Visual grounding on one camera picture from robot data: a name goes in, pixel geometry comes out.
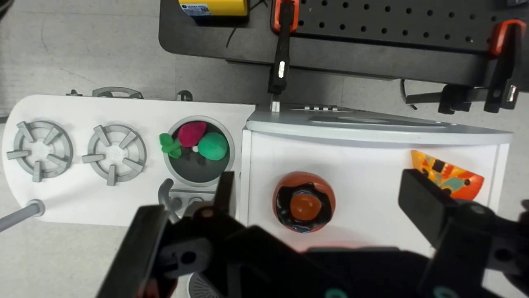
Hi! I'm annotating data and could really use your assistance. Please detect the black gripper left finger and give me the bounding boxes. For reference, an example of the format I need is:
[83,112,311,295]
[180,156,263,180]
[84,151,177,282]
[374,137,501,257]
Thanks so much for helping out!
[96,206,167,298]

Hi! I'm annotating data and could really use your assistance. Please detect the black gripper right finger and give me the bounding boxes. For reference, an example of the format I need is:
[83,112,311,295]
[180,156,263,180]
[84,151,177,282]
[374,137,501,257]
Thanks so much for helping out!
[398,170,529,298]

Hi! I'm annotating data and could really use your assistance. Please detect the brown donut toy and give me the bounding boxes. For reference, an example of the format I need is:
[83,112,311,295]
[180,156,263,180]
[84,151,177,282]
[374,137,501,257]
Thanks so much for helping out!
[273,173,336,234]

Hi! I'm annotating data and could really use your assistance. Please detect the pizza slice toy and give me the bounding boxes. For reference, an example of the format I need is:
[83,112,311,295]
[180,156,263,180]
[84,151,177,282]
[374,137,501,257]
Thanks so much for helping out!
[410,151,484,201]

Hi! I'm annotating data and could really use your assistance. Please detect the white toy kitchen stove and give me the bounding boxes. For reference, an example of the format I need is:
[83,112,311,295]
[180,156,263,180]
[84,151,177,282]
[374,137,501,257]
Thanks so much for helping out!
[2,95,255,228]

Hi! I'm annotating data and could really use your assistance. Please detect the green toy leaf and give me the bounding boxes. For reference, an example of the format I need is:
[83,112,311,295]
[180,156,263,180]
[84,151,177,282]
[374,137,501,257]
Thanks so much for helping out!
[159,133,182,160]

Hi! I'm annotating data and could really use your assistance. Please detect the green toy vegetable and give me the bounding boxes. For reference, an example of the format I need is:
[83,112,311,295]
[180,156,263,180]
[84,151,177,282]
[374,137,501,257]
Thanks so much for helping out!
[198,133,228,161]

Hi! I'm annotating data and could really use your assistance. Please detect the pink toy vegetable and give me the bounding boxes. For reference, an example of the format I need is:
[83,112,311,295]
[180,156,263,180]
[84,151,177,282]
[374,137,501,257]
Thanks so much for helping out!
[177,122,207,148]

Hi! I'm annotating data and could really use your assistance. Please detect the white cabinet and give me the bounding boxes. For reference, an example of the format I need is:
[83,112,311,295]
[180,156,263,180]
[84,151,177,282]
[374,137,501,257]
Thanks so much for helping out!
[236,112,511,256]

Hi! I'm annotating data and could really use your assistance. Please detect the black perforated board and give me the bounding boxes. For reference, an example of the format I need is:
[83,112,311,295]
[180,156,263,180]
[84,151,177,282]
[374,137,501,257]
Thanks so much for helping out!
[159,0,529,87]

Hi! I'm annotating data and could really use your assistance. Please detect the black orange clamp far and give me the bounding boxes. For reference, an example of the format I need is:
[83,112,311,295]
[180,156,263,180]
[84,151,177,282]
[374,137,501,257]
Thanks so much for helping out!
[400,19,527,115]

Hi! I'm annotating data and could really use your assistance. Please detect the black orange clamp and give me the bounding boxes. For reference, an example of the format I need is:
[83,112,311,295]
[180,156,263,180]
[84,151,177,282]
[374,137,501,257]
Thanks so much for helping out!
[400,19,527,115]
[268,0,299,105]

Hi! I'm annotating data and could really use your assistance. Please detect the yellow emergency stop button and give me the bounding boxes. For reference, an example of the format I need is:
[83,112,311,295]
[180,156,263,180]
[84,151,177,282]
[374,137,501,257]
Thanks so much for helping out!
[177,0,250,27]

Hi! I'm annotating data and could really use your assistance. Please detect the black orange clamp near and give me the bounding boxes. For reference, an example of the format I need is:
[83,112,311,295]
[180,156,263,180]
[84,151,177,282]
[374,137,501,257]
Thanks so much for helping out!
[268,0,299,105]

